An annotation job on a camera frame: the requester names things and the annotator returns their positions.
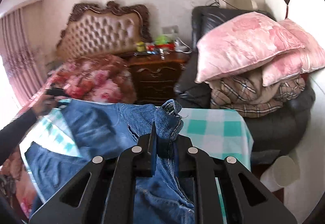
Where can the pink striped curtain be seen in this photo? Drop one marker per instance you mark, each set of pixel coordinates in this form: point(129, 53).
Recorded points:
point(21, 62)

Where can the left hand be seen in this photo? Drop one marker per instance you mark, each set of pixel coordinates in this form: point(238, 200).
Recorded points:
point(45, 104)

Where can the tufted brown leather headboard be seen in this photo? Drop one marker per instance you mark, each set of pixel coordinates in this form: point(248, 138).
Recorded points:
point(94, 30)

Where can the red floral bed blanket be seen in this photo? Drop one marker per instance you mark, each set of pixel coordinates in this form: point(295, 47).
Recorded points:
point(104, 80)

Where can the white wall socket plate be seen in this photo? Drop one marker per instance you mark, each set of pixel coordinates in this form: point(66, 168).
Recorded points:
point(170, 30)

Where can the white cylindrical bin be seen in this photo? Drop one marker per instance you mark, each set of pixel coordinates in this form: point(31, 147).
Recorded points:
point(283, 172)

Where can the beige device behind armchair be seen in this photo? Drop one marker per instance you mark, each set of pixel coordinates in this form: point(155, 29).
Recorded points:
point(238, 4)

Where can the blue denim jeans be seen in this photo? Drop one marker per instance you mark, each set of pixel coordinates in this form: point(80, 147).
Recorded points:
point(107, 131)

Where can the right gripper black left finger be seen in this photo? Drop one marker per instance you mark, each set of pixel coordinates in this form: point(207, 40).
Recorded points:
point(103, 190)

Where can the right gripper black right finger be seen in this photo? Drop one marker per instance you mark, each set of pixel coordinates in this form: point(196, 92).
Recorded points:
point(225, 191)

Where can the dark wooden nightstand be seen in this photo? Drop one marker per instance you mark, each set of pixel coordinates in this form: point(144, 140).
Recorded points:
point(154, 76)

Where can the plaid beige folded blanket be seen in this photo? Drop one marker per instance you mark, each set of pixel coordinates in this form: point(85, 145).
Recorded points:
point(246, 94)

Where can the black leather armchair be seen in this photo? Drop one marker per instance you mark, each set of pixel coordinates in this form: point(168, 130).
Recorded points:
point(274, 134)

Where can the teal checkered tablecloth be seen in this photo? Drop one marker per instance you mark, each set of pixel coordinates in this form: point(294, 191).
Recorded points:
point(220, 133)

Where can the clutter of nightstand items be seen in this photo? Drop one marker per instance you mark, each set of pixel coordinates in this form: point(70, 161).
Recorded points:
point(163, 44)

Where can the black left sleeve forearm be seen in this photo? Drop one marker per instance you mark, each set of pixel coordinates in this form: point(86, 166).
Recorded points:
point(13, 133)

